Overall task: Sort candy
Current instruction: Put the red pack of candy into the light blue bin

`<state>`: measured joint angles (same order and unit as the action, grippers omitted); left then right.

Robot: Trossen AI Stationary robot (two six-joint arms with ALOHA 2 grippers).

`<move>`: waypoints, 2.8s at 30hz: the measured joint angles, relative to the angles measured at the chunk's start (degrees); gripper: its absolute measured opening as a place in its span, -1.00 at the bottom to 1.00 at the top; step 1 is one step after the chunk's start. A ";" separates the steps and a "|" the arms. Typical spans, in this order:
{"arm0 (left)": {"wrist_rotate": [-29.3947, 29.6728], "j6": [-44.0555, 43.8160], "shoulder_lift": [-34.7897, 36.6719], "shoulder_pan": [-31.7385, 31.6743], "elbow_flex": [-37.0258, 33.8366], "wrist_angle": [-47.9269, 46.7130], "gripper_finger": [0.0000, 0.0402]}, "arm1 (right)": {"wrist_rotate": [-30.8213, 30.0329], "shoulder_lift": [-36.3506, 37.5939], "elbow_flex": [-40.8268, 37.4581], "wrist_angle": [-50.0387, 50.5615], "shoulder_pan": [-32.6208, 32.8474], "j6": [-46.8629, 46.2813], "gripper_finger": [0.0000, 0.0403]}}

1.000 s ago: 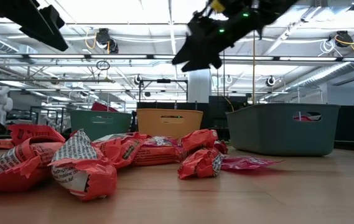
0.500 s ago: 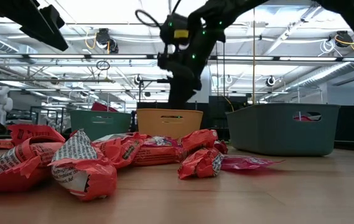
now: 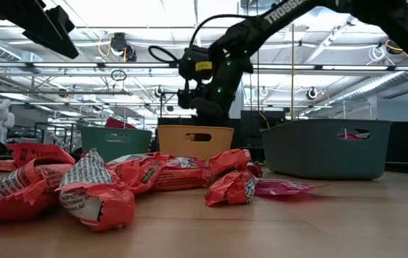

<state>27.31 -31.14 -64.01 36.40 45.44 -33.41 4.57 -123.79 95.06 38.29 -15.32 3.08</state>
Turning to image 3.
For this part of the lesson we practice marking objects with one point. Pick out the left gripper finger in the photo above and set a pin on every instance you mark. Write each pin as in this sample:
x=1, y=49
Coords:
x=28, y=21
x=60, y=19

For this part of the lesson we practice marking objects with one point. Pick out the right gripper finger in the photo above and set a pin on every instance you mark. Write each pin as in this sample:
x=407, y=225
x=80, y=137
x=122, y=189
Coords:
x=211, y=116

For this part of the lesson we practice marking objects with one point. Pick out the orange candy with barcode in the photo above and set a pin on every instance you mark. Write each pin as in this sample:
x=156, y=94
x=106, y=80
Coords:
x=228, y=190

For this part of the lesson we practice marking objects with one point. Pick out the dark blue plastic bin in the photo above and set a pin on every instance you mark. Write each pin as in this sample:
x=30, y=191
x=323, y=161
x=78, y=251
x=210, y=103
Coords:
x=314, y=154

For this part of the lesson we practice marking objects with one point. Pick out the orange candy bar white label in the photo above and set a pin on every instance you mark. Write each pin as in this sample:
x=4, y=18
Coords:
x=348, y=137

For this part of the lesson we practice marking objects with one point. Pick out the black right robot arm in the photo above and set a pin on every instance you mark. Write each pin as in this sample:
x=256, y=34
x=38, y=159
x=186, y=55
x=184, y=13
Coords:
x=332, y=14

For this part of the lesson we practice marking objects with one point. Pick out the red candy packet white print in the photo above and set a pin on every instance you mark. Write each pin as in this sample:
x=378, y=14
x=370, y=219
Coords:
x=185, y=163

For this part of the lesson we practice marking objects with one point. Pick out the flat red candy packet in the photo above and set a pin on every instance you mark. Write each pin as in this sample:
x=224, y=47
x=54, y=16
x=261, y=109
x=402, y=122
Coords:
x=286, y=187

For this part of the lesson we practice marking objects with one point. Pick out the orange candy with dark print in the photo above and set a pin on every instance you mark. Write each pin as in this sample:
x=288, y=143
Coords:
x=40, y=154

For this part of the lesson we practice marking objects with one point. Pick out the orange candy with ingredient text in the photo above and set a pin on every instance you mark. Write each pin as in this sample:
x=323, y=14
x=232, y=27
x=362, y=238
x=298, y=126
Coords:
x=110, y=211

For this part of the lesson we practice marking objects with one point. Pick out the large orange candy wrapper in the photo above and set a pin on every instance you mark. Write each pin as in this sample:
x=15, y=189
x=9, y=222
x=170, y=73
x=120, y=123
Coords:
x=17, y=206

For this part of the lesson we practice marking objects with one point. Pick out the white building column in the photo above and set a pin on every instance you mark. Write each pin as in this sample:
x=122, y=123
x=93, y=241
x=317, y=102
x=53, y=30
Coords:
x=238, y=100

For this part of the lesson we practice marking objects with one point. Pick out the orange plastic bin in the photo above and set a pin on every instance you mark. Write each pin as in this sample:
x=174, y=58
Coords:
x=175, y=143

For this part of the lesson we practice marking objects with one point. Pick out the green plastic bin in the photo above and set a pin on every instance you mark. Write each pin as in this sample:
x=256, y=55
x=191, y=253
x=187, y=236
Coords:
x=117, y=143

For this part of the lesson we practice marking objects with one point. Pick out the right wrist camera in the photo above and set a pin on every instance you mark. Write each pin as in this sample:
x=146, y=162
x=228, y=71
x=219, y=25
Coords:
x=193, y=64

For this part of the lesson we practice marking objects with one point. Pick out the black metal stand frame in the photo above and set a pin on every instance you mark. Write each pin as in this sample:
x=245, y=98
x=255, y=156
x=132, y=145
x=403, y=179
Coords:
x=168, y=93

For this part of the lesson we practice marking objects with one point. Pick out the long ceiling light rail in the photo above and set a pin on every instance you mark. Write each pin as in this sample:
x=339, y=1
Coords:
x=117, y=66

